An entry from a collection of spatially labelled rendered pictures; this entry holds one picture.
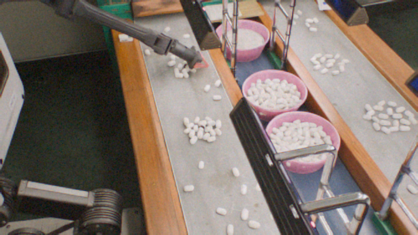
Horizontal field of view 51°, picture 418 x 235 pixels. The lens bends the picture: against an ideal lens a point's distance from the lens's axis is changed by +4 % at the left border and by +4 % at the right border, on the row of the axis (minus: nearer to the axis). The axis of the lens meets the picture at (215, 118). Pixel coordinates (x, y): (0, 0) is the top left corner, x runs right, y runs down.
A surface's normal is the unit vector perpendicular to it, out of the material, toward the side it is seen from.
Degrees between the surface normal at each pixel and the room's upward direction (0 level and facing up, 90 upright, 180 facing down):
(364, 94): 0
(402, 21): 0
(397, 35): 0
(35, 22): 90
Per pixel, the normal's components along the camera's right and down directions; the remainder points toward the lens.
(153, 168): 0.00, -0.73
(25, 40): 0.29, 0.66
